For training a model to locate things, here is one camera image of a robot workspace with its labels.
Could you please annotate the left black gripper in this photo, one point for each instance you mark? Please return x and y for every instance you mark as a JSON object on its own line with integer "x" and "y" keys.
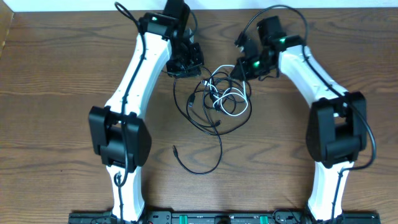
{"x": 195, "y": 68}

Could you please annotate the cardboard panel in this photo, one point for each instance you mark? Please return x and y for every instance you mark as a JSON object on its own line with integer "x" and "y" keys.
{"x": 6, "y": 18}

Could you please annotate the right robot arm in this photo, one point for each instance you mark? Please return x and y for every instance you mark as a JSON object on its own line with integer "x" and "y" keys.
{"x": 337, "y": 129}

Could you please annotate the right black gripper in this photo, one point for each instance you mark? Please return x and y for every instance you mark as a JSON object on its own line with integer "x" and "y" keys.
{"x": 245, "y": 74}

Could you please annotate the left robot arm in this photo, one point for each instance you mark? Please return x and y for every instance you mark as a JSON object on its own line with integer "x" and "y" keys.
{"x": 118, "y": 130}

